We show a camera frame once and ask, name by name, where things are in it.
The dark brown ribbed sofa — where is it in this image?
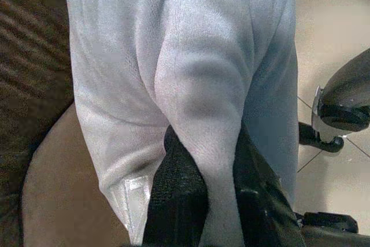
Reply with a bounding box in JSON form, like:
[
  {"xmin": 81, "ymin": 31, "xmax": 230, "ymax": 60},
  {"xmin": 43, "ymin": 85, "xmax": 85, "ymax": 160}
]
[{"xmin": 0, "ymin": 0, "xmax": 76, "ymax": 247}]

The light grey pillow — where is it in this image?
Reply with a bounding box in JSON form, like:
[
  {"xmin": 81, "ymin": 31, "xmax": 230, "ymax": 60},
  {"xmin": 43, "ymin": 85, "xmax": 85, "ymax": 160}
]
[{"xmin": 61, "ymin": 0, "xmax": 301, "ymax": 245}]

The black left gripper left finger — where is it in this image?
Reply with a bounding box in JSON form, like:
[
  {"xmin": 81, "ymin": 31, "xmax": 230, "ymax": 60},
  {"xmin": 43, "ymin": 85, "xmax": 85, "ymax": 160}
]
[{"xmin": 142, "ymin": 126, "xmax": 209, "ymax": 247}]

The black office chair base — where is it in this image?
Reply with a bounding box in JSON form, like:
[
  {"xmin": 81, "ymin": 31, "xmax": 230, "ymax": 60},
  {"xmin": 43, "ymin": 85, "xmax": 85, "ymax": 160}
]
[{"xmin": 297, "ymin": 46, "xmax": 370, "ymax": 247}]

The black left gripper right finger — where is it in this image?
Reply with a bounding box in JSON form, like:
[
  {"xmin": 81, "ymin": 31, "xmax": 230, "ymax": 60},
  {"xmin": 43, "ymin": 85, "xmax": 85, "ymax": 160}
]
[{"xmin": 232, "ymin": 121, "xmax": 308, "ymax": 247}]

